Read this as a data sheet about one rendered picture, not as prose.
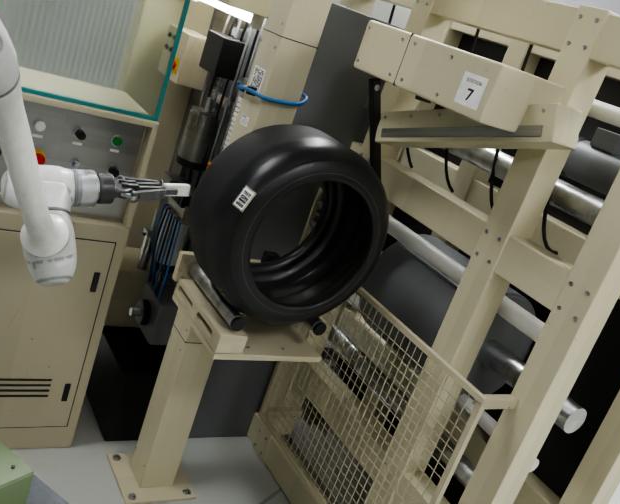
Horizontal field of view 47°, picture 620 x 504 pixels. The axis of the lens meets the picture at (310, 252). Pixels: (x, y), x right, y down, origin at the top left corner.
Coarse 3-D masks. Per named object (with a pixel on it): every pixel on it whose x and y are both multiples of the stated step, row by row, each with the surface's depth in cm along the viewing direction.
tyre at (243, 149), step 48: (240, 144) 198; (288, 144) 190; (336, 144) 196; (288, 192) 187; (336, 192) 228; (384, 192) 207; (192, 240) 204; (240, 240) 187; (336, 240) 233; (384, 240) 212; (240, 288) 194; (288, 288) 229; (336, 288) 213
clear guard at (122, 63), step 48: (0, 0) 197; (48, 0) 203; (96, 0) 209; (144, 0) 215; (48, 48) 208; (96, 48) 214; (144, 48) 221; (48, 96) 213; (96, 96) 220; (144, 96) 228
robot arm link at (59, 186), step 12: (48, 168) 166; (60, 168) 168; (48, 180) 164; (60, 180) 166; (72, 180) 168; (12, 192) 161; (48, 192) 163; (60, 192) 165; (72, 192) 168; (12, 204) 163; (48, 204) 162; (60, 204) 164; (72, 204) 170
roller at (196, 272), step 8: (192, 272) 224; (200, 272) 222; (200, 280) 219; (208, 280) 217; (208, 288) 214; (216, 288) 213; (208, 296) 213; (216, 296) 210; (216, 304) 208; (224, 304) 206; (224, 312) 204; (232, 312) 202; (232, 320) 200; (240, 320) 200; (232, 328) 201; (240, 328) 202
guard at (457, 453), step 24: (360, 288) 232; (336, 312) 242; (384, 312) 221; (312, 336) 253; (408, 336) 211; (384, 384) 218; (408, 384) 210; (264, 408) 273; (288, 408) 260; (312, 408) 248; (336, 408) 237; (480, 408) 186; (288, 432) 259; (312, 432) 247; (432, 432) 200; (288, 456) 255; (312, 456) 245; (432, 456) 199; (456, 456) 191; (336, 480) 232; (408, 480) 206
